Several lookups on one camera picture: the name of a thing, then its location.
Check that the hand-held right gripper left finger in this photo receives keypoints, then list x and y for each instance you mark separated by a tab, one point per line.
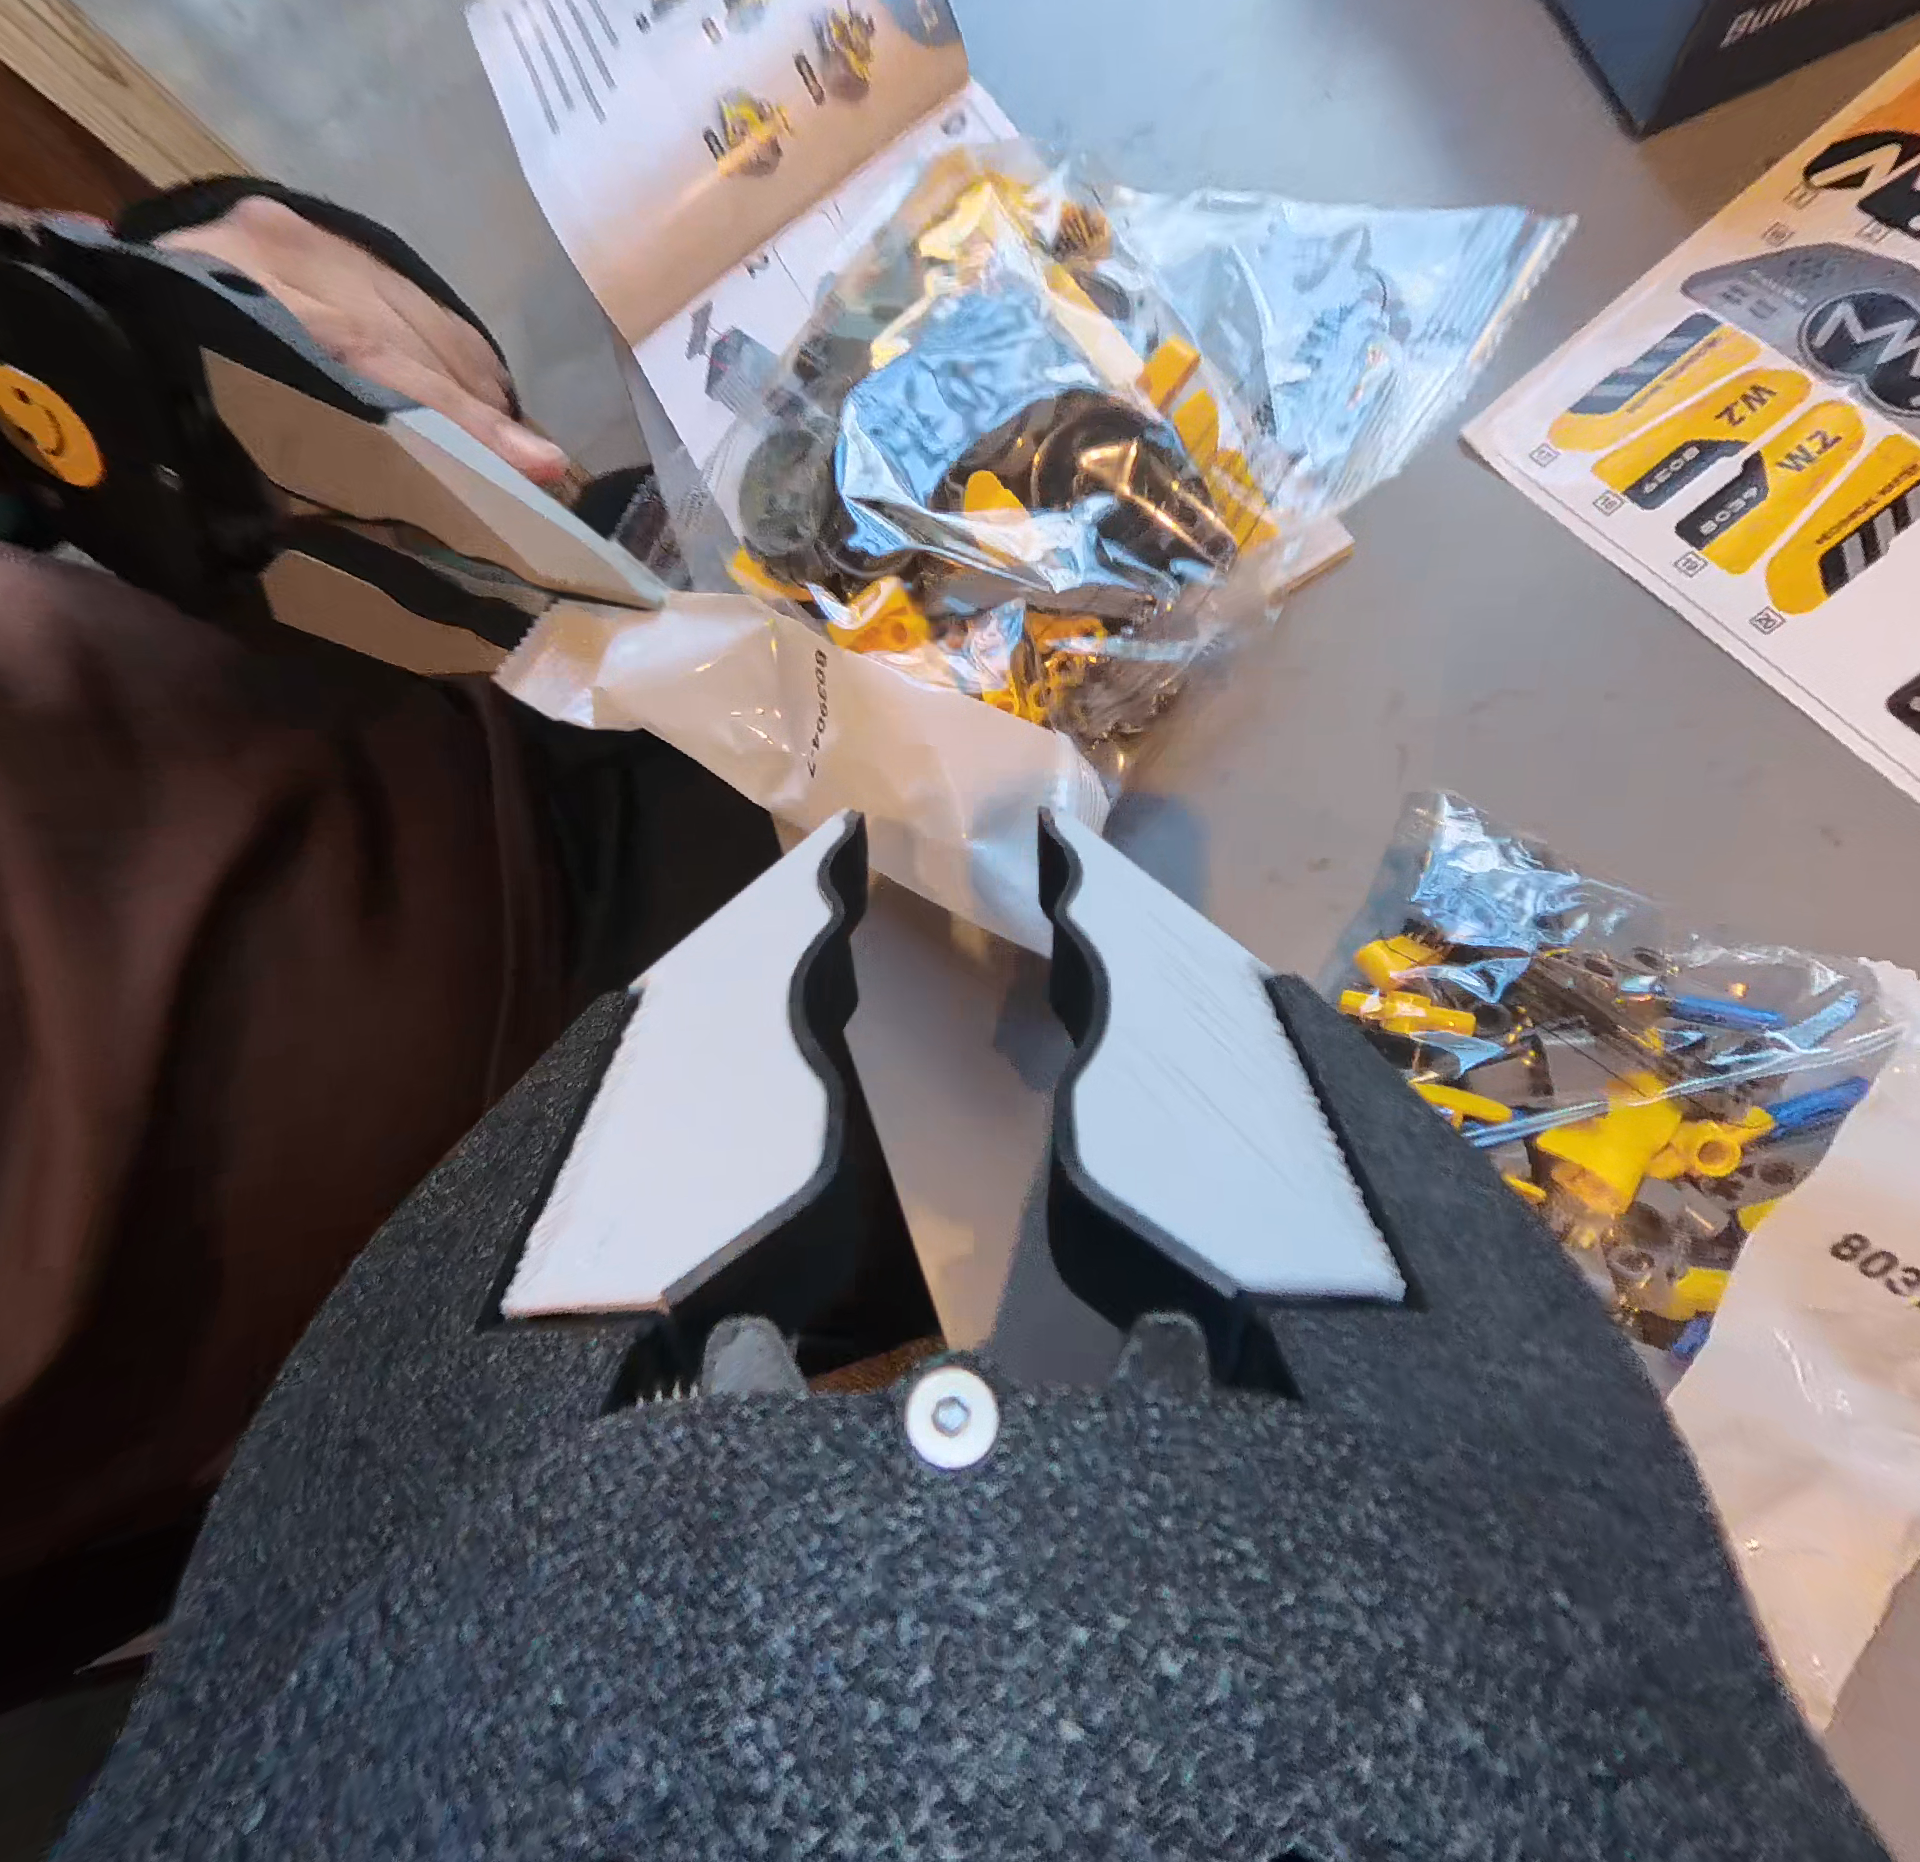
676	1140

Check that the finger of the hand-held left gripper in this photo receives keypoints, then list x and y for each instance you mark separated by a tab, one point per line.
344	616
452	496

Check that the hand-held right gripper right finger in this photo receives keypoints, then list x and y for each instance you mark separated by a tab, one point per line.
1231	1127

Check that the robot kit instruction booklet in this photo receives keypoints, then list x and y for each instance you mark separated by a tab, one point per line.
631	137

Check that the clear bag of yellow parts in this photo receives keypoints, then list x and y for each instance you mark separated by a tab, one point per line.
1048	436

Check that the blue cardboard kit box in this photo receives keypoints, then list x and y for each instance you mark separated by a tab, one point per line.
1725	33

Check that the grey desk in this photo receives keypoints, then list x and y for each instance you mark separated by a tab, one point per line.
1425	648

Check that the person's left hand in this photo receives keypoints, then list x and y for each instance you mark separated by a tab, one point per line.
329	300

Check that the bag of yellow blue parts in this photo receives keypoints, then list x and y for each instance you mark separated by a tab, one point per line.
1574	1051

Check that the yellow and black sticker sheet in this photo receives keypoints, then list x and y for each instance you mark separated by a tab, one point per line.
1695	436

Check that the wooden frame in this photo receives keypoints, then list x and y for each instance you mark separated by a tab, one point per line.
43	107

